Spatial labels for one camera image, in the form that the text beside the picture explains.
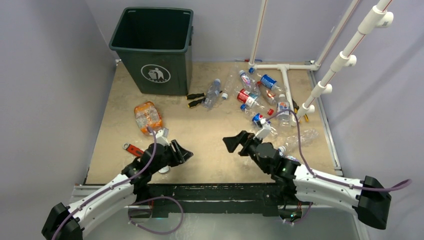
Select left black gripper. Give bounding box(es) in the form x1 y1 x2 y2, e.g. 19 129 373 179
150 139 192 174

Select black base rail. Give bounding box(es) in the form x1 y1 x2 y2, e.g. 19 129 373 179
136 183 298 218

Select white blue label bottle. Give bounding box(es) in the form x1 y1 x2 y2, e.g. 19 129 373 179
276 94 290 127

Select clear bottle blue cap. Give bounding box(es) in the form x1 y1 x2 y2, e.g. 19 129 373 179
202 78 221 110

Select large orange bottle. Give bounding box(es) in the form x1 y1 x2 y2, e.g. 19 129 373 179
134 101 164 135

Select purple label small bottle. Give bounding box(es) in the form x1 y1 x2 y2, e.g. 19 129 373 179
239 70 257 92

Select dark green trash bin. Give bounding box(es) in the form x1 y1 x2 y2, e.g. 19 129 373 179
109 7 194 96

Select white PVC pipe frame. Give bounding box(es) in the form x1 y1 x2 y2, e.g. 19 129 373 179
248 0 394 126

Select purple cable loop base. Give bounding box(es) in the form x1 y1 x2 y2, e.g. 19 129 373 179
127 196 185 235

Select black handled pliers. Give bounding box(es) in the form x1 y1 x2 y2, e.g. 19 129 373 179
185 92 206 108

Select crushed clear bottle right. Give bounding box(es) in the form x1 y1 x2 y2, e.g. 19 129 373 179
278 128 319 156

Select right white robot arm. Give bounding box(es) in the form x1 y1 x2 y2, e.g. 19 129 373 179
222 130 392 230

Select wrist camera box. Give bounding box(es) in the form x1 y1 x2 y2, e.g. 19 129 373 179
254 119 272 141
154 128 170 146

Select blue label bottle far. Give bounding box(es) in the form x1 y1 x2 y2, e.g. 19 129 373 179
248 67 285 94

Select large clear bottle far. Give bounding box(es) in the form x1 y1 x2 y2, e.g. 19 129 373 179
221 65 242 98

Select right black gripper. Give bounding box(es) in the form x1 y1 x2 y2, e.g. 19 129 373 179
223 130 270 174

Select pepsi label small bottle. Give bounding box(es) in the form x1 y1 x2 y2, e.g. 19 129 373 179
240 104 264 128

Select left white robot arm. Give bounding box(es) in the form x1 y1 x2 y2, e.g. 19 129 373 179
41 140 194 240

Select red label clear bottle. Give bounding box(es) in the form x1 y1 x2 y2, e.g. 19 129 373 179
236 88 275 116

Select yellow black tool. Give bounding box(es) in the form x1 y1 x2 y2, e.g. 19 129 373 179
292 102 310 123

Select red adjustable wrench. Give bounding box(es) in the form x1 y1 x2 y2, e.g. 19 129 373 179
122 143 170 175

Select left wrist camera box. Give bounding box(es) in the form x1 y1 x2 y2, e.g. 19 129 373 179
154 128 170 146

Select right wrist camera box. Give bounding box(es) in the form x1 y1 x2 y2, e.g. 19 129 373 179
254 119 272 141

